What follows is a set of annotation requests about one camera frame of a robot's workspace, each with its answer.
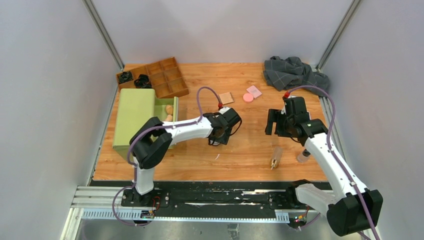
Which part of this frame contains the pink round sponge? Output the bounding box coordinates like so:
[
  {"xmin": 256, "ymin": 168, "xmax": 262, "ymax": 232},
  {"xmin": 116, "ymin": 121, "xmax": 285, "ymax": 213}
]
[{"xmin": 242, "ymin": 92, "xmax": 255, "ymax": 103}]

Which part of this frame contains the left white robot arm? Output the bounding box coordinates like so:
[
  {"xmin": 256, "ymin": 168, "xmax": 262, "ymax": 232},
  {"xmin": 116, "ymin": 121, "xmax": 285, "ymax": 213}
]
[{"xmin": 127, "ymin": 107, "xmax": 242, "ymax": 207}]

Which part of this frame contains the pink square pad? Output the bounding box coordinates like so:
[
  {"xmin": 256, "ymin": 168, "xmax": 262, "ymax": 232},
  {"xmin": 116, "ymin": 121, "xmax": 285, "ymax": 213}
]
[{"xmin": 246, "ymin": 85, "xmax": 262, "ymax": 99}]

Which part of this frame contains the green drawer box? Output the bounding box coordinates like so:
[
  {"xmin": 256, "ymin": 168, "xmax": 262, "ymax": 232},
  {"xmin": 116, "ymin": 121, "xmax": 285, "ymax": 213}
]
[{"xmin": 112, "ymin": 88, "xmax": 179, "ymax": 160}]

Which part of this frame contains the brown compartment tray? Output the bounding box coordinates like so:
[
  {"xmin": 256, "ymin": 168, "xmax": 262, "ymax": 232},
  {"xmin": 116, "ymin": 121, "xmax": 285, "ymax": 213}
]
[{"xmin": 115, "ymin": 57, "xmax": 190, "ymax": 99}]

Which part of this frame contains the clear gold-cap bottle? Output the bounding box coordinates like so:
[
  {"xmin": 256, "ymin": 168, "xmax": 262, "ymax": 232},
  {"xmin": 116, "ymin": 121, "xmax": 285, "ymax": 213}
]
[{"xmin": 270, "ymin": 146, "xmax": 283, "ymax": 170}]

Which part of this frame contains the grey checked cloth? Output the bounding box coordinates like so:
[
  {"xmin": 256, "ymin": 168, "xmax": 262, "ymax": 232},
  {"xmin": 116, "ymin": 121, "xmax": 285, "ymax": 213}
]
[{"xmin": 263, "ymin": 56, "xmax": 330, "ymax": 97}]

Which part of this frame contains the small black-cap bottle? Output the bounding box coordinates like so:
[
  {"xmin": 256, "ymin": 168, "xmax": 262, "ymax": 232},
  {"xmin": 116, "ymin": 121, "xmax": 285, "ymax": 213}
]
[{"xmin": 296, "ymin": 149, "xmax": 311, "ymax": 163}]

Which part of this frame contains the black hair tie bundle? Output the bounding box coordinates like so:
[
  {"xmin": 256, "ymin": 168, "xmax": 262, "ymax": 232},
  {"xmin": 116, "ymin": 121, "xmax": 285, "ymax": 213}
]
[
  {"xmin": 118, "ymin": 71, "xmax": 134, "ymax": 85},
  {"xmin": 134, "ymin": 74, "xmax": 153, "ymax": 89}
]

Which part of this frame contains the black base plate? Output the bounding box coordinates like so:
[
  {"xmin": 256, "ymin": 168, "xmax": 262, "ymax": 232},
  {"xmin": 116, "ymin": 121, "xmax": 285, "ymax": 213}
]
[{"xmin": 90, "ymin": 180, "xmax": 316, "ymax": 219}]

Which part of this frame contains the tan square compact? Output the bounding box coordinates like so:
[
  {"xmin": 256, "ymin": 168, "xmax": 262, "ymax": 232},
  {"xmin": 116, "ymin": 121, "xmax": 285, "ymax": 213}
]
[{"xmin": 218, "ymin": 92, "xmax": 235, "ymax": 105}]

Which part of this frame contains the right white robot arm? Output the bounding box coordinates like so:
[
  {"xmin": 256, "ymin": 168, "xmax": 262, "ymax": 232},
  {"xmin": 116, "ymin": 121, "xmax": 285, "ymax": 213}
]
[{"xmin": 264, "ymin": 97, "xmax": 383, "ymax": 237}]

